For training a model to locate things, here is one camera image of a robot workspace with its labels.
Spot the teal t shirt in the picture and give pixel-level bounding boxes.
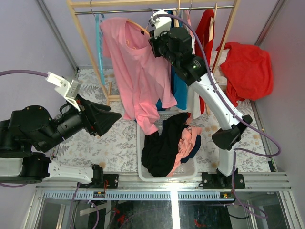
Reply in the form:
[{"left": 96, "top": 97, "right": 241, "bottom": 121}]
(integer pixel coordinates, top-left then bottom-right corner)
[{"left": 168, "top": 18, "right": 192, "bottom": 110}]

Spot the pink hanger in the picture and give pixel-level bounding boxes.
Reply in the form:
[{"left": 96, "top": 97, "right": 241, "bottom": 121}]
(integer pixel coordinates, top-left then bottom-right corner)
[{"left": 185, "top": 0, "right": 193, "bottom": 24}]

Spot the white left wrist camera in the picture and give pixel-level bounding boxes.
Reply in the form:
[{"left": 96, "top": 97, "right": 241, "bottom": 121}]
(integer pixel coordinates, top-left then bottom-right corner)
[{"left": 46, "top": 72, "right": 82, "bottom": 111}]

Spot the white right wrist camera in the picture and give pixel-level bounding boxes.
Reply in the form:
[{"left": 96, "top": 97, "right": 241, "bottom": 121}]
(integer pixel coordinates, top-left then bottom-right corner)
[{"left": 149, "top": 10, "right": 172, "bottom": 39}]

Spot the red hanging t shirt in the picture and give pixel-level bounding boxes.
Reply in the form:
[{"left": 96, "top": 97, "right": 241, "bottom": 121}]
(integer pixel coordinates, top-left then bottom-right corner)
[{"left": 195, "top": 9, "right": 214, "bottom": 115}]

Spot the wooden clothes rack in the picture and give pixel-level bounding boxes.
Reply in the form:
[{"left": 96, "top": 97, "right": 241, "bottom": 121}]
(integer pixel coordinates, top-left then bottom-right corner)
[{"left": 66, "top": 0, "right": 240, "bottom": 105}]

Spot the light blue hanger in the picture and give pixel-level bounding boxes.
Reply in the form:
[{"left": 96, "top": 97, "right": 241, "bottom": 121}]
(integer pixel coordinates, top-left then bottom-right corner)
[{"left": 90, "top": 1, "right": 105, "bottom": 85}]

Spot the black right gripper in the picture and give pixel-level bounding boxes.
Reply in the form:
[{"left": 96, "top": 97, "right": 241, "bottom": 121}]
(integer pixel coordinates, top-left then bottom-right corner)
[{"left": 148, "top": 26, "right": 179, "bottom": 67}]

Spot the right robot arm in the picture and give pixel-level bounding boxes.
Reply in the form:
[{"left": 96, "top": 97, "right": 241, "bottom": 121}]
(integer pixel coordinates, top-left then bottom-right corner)
[{"left": 149, "top": 27, "right": 253, "bottom": 188}]

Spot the wooden hanger right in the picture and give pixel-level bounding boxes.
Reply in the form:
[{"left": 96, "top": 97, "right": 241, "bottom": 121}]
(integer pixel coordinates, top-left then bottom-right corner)
[{"left": 209, "top": 3, "right": 218, "bottom": 42}]

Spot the white laundry basket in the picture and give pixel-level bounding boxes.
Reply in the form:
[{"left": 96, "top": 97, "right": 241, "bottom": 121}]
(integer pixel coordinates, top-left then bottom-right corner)
[{"left": 137, "top": 111, "right": 198, "bottom": 182}]

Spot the orange hanger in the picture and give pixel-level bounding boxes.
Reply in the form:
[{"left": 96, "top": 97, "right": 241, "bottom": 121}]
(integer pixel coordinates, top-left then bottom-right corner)
[{"left": 123, "top": 19, "right": 152, "bottom": 52}]

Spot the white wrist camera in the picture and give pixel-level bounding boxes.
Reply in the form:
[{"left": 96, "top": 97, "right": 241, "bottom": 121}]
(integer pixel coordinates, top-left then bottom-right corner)
[
  {"left": 46, "top": 72, "right": 82, "bottom": 111},
  {"left": 149, "top": 10, "right": 172, "bottom": 39}
]

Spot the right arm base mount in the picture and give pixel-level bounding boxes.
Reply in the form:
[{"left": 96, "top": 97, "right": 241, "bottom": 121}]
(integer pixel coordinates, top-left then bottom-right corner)
[{"left": 198, "top": 172, "right": 245, "bottom": 189}]

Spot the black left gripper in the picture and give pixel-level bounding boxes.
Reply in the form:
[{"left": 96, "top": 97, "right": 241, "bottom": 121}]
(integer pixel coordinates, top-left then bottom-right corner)
[{"left": 43, "top": 92, "right": 124, "bottom": 150}]

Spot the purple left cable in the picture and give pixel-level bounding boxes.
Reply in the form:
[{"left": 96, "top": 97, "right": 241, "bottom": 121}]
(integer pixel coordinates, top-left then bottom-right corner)
[{"left": 0, "top": 69, "right": 50, "bottom": 189}]

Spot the cream wooden hanger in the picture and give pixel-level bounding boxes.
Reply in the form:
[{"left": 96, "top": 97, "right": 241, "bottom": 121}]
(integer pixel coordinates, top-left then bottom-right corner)
[{"left": 173, "top": 0, "right": 181, "bottom": 27}]

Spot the white t shirt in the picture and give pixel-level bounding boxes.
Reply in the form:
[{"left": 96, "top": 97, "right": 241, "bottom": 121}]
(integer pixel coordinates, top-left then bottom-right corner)
[{"left": 183, "top": 9, "right": 205, "bottom": 120}]

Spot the white folded cloth stack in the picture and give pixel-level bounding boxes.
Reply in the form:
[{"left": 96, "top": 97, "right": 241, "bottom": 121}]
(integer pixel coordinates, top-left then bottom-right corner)
[{"left": 210, "top": 49, "right": 229, "bottom": 91}]

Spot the black garment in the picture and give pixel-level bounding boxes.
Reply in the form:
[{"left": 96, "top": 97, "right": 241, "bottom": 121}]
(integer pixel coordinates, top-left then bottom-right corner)
[{"left": 141, "top": 113, "right": 201, "bottom": 177}]

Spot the floral mat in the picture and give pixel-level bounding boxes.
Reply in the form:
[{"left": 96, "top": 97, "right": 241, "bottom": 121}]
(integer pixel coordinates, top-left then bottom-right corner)
[{"left": 55, "top": 69, "right": 271, "bottom": 173}]

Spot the red cloth pile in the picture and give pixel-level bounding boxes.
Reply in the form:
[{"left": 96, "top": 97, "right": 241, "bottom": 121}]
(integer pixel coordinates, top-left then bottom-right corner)
[{"left": 220, "top": 42, "right": 274, "bottom": 107}]

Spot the peach garment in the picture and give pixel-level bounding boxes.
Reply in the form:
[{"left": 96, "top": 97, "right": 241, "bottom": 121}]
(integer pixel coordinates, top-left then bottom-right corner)
[{"left": 167, "top": 126, "right": 202, "bottom": 177}]

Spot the pink t shirt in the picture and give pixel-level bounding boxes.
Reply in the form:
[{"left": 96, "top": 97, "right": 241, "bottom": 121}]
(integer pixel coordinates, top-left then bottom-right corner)
[{"left": 100, "top": 18, "right": 177, "bottom": 135}]

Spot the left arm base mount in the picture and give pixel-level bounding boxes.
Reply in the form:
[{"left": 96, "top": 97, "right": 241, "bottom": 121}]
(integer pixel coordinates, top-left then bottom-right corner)
[{"left": 103, "top": 174, "right": 119, "bottom": 189}]

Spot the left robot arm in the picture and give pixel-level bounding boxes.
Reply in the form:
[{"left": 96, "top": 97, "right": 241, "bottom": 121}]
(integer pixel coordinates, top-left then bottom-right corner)
[{"left": 0, "top": 95, "right": 121, "bottom": 188}]

